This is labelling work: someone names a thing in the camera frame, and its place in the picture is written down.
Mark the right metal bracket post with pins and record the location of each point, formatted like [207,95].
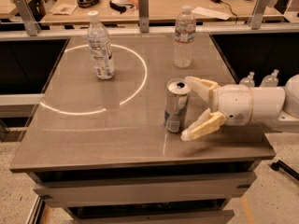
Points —
[255,20]

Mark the black sunglasses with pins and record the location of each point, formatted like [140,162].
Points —
[121,7]

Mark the black stand foot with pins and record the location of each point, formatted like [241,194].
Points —
[285,167]

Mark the left metal bracket post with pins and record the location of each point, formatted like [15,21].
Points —
[31,26]

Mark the paper note on desk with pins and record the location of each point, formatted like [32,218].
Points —
[63,9]

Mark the middle metal bracket post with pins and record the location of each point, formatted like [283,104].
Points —
[143,9]

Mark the silver redbull can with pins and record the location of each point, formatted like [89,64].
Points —
[176,105]

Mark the grey table drawer frame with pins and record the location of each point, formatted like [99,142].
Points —
[146,193]

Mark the small bottle behind table left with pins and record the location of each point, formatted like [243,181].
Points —
[248,80]

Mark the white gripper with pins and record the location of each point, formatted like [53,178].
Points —
[234,104]

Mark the labelled white-cap plastic bottle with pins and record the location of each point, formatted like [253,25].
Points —
[99,44]

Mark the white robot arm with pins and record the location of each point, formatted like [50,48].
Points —
[274,106]

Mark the white paper sheet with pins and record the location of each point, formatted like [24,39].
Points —
[211,13]

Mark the metal bracket post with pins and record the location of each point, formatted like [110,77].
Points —
[31,26]
[255,20]
[143,9]

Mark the small bottle behind table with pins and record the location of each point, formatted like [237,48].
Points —
[248,80]
[270,80]

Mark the small bottle behind table right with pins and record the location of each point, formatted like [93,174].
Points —
[270,80]

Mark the clear water bottle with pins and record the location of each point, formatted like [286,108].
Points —
[185,28]

